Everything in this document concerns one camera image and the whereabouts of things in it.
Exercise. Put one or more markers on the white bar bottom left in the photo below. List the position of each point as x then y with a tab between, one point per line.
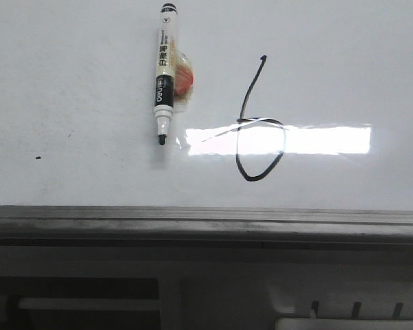
88	304

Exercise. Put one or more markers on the white box bottom right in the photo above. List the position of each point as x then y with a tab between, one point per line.
307	323

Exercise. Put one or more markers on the orange magnet taped to marker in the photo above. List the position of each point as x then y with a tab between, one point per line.
184	83

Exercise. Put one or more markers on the black white whiteboard marker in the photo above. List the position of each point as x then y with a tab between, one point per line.
166	63

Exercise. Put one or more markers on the grey aluminium whiteboard tray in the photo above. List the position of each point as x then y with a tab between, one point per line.
127	223

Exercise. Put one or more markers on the white whiteboard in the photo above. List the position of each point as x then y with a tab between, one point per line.
295	104

